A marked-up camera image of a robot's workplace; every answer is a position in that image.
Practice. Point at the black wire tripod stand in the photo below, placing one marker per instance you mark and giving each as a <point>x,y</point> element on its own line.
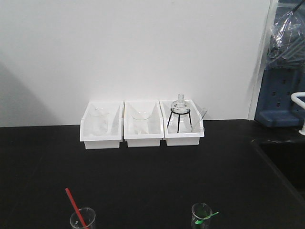
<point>179,114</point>

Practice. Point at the glass beaker in left bin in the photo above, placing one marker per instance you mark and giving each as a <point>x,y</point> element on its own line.
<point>99,121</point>

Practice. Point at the middle white plastic bin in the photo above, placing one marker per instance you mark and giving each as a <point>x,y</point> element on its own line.
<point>155,124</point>

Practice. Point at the round glass flask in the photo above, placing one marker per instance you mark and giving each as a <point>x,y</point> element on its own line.
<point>180,106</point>

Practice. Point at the blue pegboard drying rack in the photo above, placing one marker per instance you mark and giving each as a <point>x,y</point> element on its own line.
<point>275,107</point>

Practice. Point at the black lab sink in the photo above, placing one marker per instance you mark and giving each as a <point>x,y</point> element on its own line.
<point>287,160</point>

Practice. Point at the left white plastic bin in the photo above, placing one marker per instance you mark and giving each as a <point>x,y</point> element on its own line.
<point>114,135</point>

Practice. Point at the front right glass beaker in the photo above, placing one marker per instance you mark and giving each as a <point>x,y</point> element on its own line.
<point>199,212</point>

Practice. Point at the glass tube in right bin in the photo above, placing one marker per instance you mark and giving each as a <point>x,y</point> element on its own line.
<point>199,119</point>

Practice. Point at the glass beaker in middle bin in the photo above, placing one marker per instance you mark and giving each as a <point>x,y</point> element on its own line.
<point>140,122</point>

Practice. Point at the white plastic bin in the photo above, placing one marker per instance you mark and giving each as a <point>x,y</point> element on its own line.
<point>155,124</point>
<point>114,135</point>
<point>185,137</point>

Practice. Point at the green plastic spoon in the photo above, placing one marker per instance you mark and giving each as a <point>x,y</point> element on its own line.
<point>205,218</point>

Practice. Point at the red plastic spoon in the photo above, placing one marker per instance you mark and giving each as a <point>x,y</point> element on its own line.
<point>75,208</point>

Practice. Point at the glass beaker in bin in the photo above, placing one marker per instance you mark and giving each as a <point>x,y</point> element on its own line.
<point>99,121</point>
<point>140,122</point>

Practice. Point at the right white plastic bin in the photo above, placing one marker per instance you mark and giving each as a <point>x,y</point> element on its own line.
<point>185,137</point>

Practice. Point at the front left glass beaker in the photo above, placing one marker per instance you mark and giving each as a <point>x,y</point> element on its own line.
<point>88,219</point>

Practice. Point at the clear plastic bag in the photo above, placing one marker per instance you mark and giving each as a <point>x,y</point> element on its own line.
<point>287,43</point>

